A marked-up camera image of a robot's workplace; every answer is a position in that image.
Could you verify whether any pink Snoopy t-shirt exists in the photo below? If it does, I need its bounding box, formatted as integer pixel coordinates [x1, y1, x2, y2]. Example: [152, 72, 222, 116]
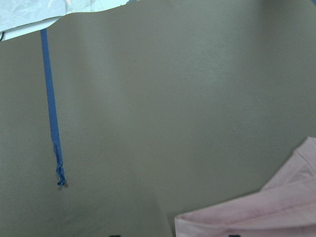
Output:
[175, 137, 316, 237]

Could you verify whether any clear plastic bag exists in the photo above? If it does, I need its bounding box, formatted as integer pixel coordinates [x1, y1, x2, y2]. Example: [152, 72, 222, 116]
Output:
[0, 0, 75, 32]

